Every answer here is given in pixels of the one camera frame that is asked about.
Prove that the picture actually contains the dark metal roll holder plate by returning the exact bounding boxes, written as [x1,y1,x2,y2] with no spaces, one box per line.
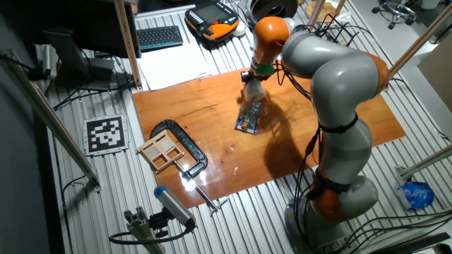
[234,102,263,135]

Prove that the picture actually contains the green wrist flange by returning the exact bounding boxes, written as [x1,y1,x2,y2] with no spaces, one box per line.
[254,63,276,75]

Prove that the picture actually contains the white computer mouse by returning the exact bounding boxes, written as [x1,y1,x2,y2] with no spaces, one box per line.
[232,21,247,38]

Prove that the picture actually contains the orange black teach pendant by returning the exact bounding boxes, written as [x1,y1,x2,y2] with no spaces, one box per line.
[184,1,241,42]

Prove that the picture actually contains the black round spool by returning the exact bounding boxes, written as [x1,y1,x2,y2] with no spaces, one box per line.
[246,0,299,23]

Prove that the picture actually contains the white paper sheets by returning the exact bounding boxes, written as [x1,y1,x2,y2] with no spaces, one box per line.
[136,44,213,92]

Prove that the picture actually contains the black C-clamp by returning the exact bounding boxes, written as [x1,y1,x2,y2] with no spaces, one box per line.
[150,119,230,215]

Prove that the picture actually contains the black computer keyboard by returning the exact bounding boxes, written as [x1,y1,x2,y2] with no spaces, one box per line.
[136,25,184,51]

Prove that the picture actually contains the office chair base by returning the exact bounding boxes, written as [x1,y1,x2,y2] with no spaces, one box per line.
[371,0,417,30]

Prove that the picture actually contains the black white marker board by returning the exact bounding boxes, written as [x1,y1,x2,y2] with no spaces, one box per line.
[83,114,131,157]

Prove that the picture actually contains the long wooden beam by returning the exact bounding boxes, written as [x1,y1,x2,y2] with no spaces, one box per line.
[388,3,452,78]

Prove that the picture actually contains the beige cardboard panel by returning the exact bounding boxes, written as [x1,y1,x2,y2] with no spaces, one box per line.
[417,42,452,114]

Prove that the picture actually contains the short grey aluminium beam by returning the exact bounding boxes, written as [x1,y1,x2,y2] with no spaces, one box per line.
[395,143,452,181]

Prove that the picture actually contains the short aluminium profile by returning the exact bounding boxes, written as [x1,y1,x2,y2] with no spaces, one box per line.
[123,206,167,254]

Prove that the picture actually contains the black monitor stand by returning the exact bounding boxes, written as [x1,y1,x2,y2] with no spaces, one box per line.
[42,30,116,91]

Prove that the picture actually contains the blue plastic bag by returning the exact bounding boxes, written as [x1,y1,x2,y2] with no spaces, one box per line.
[395,181,435,212]

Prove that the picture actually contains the black computer monitor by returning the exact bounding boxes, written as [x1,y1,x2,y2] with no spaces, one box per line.
[0,0,142,59]

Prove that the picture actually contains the grey metal cylinder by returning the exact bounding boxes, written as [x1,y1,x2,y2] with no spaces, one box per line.
[42,44,57,80]

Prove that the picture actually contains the long grey aluminium beam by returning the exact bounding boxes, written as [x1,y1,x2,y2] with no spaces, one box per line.
[0,49,102,193]

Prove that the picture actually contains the black flat bar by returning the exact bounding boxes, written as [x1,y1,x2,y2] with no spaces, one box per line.
[367,231,452,254]

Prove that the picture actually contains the silver metal post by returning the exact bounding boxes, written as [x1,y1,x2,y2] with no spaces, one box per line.
[302,0,328,30]

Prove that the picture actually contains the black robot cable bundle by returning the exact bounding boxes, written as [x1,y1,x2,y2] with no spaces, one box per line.
[275,24,357,254]

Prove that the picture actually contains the black wire rack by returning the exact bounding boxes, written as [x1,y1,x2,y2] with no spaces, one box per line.
[307,13,359,47]

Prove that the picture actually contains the small wooden window frame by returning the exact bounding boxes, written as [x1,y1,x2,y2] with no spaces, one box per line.
[136,129,185,174]

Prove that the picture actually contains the wooden upright post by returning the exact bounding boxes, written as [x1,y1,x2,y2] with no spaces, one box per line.
[113,0,143,91]

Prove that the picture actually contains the grey camera with blue cap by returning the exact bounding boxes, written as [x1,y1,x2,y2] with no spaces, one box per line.
[153,186,197,229]

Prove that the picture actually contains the black monitor cables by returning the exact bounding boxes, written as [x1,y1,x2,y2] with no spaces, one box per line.
[52,79,135,112]

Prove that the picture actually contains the black camera bracket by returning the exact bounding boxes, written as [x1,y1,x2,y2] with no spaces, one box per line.
[148,207,170,239]

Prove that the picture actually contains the black camera cable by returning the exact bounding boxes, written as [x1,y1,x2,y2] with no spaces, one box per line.
[108,225,195,246]

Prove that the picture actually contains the black floor cables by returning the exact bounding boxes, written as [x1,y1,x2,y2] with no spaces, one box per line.
[338,207,452,254]

